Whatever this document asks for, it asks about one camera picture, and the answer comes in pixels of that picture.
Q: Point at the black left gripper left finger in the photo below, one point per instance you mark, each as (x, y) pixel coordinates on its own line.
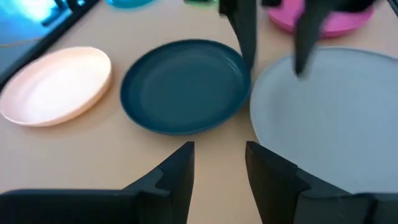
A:
(168, 193)

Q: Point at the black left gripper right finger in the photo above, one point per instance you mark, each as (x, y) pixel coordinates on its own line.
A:
(273, 186)

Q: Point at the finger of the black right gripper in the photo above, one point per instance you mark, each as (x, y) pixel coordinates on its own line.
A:
(308, 37)
(245, 28)

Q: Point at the large magenta plastic plate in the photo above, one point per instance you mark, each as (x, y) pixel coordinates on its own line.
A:
(342, 25)

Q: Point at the small translucent green plate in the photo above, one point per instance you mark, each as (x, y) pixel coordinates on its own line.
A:
(200, 2)

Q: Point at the large green bowl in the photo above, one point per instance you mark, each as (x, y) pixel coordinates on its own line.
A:
(186, 90)

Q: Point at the small translucent teal plate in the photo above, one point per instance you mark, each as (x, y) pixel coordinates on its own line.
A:
(129, 3)

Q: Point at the large peach plastic plate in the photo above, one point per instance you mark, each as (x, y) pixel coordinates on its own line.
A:
(56, 87)

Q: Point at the large grey plastic plate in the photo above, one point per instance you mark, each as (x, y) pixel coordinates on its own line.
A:
(335, 124)

